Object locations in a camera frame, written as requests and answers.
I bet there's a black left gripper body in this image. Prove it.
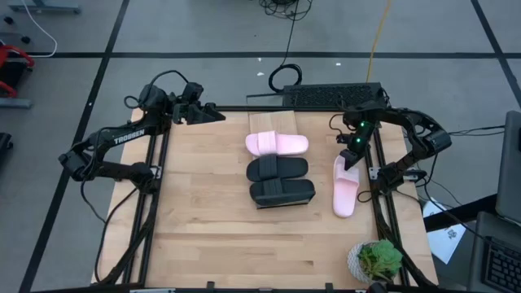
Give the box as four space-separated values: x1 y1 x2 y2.
170 101 205 125

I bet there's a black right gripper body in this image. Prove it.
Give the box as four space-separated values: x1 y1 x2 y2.
336 120 376 155

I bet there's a pink slide sandal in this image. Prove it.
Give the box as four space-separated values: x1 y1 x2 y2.
244 130 310 158
332 154 361 219

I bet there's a black slide sandal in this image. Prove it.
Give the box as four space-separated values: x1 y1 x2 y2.
248 177 317 209
245 154 310 183

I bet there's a black perforated computer case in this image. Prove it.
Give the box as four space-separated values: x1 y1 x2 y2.
282 81 387 109

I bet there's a green succulent in white pot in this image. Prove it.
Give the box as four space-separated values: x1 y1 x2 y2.
346 238 405 285

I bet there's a black desk beam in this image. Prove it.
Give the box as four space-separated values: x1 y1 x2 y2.
422 193 498 234

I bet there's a white paper sheet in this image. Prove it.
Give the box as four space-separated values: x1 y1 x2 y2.
422 198 468 265

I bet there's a grey monitor back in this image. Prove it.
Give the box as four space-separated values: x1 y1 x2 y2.
494 110 521 227

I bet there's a red and black cart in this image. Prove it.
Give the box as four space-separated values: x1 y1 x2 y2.
0 43 36 110

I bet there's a black aluminium table frame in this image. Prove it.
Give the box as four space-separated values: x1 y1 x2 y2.
94 104 440 293

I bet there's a wooden shelf with black frame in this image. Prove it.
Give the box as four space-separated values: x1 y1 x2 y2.
247 109 317 211

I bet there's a black coiled cable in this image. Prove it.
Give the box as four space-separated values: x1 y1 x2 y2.
267 15 304 93

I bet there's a yellow cable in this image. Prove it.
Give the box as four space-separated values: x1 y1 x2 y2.
365 0 393 84

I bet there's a black cable pile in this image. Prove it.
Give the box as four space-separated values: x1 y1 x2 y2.
258 0 314 22

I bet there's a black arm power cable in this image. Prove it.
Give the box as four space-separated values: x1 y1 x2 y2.
79 178 138 285

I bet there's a white cable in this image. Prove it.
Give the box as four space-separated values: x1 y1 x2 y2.
19 0 59 59

